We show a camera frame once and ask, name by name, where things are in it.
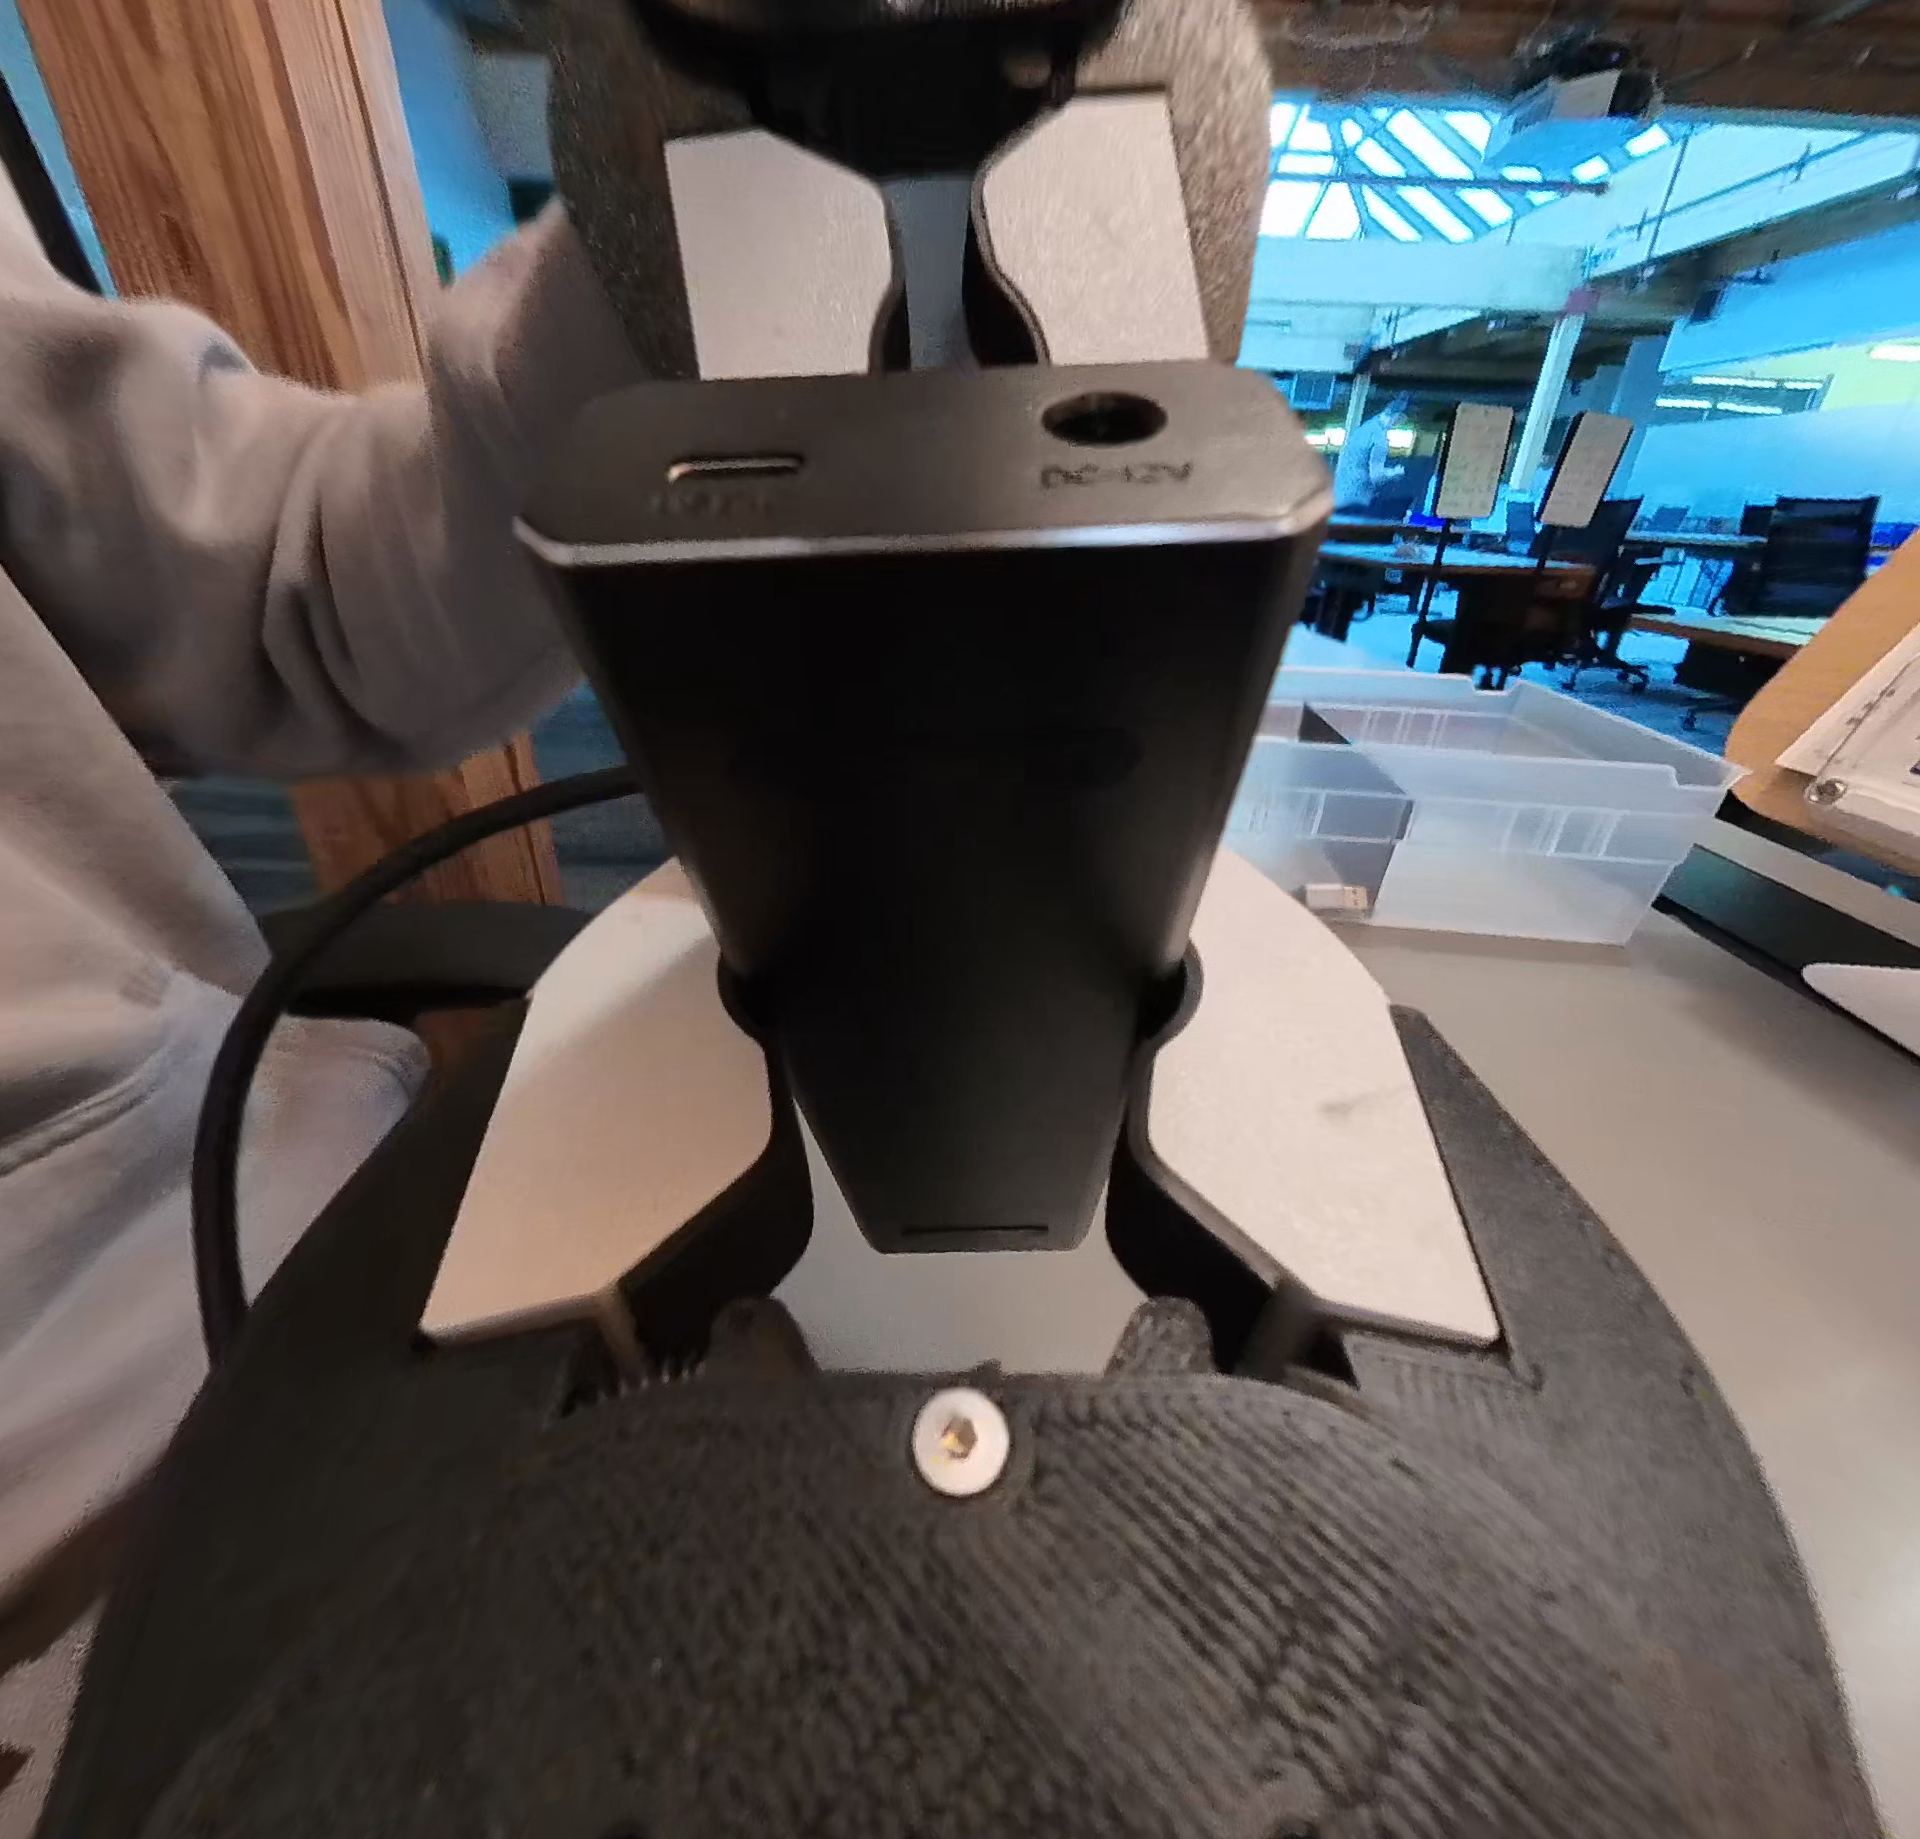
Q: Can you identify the black background office chair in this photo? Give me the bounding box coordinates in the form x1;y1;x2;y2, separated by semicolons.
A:
1725;495;1884;618
1560;495;1651;692

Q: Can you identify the clear plastic bin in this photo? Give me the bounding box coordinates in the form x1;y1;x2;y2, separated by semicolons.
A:
1222;664;1749;947

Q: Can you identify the person's grey hoodie torso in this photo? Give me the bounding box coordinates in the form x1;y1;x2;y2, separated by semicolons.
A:
0;578;437;1586

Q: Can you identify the pale standing board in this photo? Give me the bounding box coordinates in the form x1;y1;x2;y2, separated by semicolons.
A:
1543;412;1637;529
1410;403;1518;668

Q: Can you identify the white printed packet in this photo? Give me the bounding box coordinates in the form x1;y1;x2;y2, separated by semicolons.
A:
1777;653;1920;820

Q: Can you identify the grey desk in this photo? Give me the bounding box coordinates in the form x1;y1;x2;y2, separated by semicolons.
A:
794;624;1920;1839

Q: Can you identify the person's left forearm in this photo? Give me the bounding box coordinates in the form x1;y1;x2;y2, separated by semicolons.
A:
0;203;661;782

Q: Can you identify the black cable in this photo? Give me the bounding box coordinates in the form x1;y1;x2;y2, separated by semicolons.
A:
193;766;638;1361

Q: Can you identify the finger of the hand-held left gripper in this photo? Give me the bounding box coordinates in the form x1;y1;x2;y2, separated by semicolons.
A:
959;87;1217;370
664;126;915;379

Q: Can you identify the grey bin divider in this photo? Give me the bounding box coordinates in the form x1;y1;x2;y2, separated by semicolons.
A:
1295;699;1418;880

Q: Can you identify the black rectangular hub device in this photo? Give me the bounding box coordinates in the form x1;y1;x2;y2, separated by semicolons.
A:
514;367;1337;1256

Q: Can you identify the hanging ceiling unit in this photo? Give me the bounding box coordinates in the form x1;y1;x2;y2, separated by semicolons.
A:
1484;60;1666;167

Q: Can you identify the background wooden work table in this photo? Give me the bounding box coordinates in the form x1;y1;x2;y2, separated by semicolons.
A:
1319;518;1592;672

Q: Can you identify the wooden board stand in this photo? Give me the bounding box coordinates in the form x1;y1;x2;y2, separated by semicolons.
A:
1725;533;1920;872

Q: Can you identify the black stand base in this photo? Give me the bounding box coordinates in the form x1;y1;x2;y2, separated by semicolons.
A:
1655;819;1920;993

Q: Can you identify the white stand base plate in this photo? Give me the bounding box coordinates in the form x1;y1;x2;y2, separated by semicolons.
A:
1799;959;1920;1052

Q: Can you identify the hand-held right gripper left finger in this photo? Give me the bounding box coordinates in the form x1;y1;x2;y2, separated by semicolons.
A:
420;863;824;1383

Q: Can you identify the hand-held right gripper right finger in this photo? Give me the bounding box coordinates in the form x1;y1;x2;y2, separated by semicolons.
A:
1107;848;1503;1383

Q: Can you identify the white clip rail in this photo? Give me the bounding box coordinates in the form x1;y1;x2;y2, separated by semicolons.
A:
1792;766;1920;857

